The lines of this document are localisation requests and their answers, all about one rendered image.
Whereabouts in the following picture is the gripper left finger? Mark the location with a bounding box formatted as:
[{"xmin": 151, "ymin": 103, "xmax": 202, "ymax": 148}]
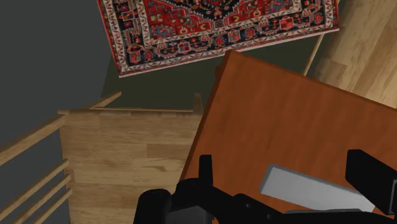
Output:
[{"xmin": 133, "ymin": 154, "xmax": 232, "ymax": 224}]

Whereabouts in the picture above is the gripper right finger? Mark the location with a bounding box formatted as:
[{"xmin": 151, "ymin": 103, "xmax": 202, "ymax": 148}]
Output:
[{"xmin": 344, "ymin": 149, "xmax": 397, "ymax": 216}]

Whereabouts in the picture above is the light wooden chair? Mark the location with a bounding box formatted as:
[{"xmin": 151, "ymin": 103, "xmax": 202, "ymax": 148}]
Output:
[{"xmin": 0, "ymin": 91, "xmax": 204, "ymax": 224}]

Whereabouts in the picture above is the brown wooden table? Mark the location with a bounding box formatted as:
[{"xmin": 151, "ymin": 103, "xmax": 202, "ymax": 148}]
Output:
[{"xmin": 179, "ymin": 48, "xmax": 397, "ymax": 224}]

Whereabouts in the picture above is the red patterned rug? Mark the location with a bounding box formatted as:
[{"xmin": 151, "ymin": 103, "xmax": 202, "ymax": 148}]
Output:
[{"xmin": 96, "ymin": 0, "xmax": 340, "ymax": 79}]

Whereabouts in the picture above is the grey rectangular box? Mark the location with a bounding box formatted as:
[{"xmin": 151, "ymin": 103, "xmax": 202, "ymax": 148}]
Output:
[{"xmin": 259, "ymin": 163, "xmax": 377, "ymax": 215}]

